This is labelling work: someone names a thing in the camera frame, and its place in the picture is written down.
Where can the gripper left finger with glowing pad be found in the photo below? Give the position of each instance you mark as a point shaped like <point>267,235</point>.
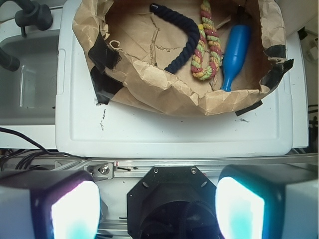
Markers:
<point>49,204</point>

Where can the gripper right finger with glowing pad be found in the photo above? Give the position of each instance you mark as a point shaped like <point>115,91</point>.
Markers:
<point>271,201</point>

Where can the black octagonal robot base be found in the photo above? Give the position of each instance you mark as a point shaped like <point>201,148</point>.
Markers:
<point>173,203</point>

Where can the blue plastic bottle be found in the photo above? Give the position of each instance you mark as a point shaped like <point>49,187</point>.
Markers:
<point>235,54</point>

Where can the brown paper bag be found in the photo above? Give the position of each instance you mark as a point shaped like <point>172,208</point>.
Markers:
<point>128,47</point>

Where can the black toy faucet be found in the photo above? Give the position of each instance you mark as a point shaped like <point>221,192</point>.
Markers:
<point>31,14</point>

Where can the aluminium extrusion rail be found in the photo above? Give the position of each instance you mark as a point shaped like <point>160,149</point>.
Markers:
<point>137,168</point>

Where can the metal corner bracket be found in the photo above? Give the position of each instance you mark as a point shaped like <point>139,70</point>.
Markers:
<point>100,171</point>

